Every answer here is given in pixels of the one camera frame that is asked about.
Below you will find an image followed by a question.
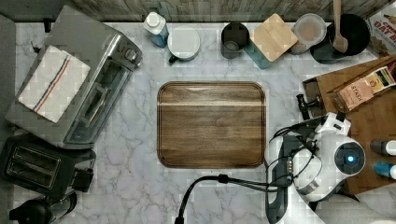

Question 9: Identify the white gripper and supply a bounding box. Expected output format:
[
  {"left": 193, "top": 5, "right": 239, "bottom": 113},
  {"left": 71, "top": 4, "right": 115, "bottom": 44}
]
[{"left": 315, "top": 112, "right": 351, "bottom": 135}]

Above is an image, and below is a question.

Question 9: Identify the wooden drawer box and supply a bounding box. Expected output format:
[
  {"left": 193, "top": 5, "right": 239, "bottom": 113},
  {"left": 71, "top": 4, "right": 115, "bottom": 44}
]
[{"left": 303, "top": 55, "right": 396, "bottom": 195}]

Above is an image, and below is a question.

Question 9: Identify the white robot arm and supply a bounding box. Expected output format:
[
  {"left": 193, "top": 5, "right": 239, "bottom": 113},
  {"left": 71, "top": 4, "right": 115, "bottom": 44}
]
[{"left": 264, "top": 112, "right": 365, "bottom": 224}]

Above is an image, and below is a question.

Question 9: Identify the grey spice shaker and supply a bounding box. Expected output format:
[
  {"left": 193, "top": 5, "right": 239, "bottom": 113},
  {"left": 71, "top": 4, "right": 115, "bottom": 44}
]
[{"left": 370, "top": 140, "right": 396, "bottom": 156}]

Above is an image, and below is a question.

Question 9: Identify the blue spice shaker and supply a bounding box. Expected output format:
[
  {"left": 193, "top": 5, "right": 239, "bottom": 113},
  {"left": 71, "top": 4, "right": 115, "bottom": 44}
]
[{"left": 374, "top": 161, "right": 396, "bottom": 179}]

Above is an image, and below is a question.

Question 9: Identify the wooden spoon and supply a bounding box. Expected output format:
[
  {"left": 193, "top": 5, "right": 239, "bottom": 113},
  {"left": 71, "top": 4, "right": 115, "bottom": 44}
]
[{"left": 332, "top": 0, "right": 348, "bottom": 53}]

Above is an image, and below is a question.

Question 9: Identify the black utensil holder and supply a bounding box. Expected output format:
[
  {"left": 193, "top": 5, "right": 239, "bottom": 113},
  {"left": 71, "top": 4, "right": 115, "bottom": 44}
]
[{"left": 310, "top": 14, "right": 371, "bottom": 64}]

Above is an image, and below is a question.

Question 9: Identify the glass jar clear lid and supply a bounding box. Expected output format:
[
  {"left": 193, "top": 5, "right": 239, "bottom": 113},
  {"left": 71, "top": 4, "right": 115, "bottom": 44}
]
[{"left": 291, "top": 13, "right": 327, "bottom": 54}]

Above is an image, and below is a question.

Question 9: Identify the teal canister wooden lid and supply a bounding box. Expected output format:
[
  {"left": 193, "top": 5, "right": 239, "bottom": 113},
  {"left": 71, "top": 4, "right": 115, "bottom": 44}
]
[{"left": 245, "top": 13, "right": 298, "bottom": 69}]

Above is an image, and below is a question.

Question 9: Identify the cereal box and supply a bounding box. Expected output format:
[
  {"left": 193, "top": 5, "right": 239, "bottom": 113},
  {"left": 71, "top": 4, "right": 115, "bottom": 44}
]
[{"left": 367, "top": 3, "right": 396, "bottom": 57}]

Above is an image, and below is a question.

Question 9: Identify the dark grey tumbler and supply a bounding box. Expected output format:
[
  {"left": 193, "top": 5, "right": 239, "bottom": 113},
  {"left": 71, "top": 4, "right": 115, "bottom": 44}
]
[{"left": 220, "top": 22, "right": 249, "bottom": 59}]

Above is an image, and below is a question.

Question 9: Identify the wooden cutting board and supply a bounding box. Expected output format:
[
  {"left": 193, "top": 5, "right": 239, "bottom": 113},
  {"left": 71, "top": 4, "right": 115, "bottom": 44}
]
[{"left": 157, "top": 81, "right": 266, "bottom": 169}]

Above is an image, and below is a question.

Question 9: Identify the green mug white lid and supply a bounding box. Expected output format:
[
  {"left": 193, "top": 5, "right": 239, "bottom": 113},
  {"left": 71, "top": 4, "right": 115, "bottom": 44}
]
[{"left": 167, "top": 25, "right": 201, "bottom": 64}]

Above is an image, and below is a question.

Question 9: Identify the blue bottle white cap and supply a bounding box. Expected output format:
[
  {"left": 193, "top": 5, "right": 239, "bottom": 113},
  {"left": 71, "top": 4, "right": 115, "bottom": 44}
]
[{"left": 143, "top": 12, "right": 169, "bottom": 49}]

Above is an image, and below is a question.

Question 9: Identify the silver toaster oven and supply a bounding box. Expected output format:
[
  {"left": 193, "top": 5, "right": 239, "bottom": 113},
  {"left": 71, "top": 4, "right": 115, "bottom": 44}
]
[{"left": 6, "top": 6, "right": 142, "bottom": 149}]

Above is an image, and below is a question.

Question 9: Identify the folded white striped towel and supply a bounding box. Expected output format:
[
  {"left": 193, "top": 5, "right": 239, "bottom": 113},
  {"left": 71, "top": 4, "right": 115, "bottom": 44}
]
[{"left": 18, "top": 46, "right": 91, "bottom": 123}]

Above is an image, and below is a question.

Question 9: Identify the black two-slot toaster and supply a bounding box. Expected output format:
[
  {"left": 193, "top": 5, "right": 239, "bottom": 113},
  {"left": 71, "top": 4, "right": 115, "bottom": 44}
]
[{"left": 1, "top": 133, "right": 96, "bottom": 199}]

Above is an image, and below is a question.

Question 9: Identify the black kettle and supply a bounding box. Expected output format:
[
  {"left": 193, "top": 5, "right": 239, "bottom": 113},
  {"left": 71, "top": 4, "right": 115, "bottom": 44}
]
[{"left": 8, "top": 191, "right": 78, "bottom": 224}]

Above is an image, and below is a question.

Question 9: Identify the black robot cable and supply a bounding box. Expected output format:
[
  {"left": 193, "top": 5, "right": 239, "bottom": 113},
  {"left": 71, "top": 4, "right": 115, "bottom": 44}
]
[{"left": 174, "top": 124, "right": 316, "bottom": 224}]

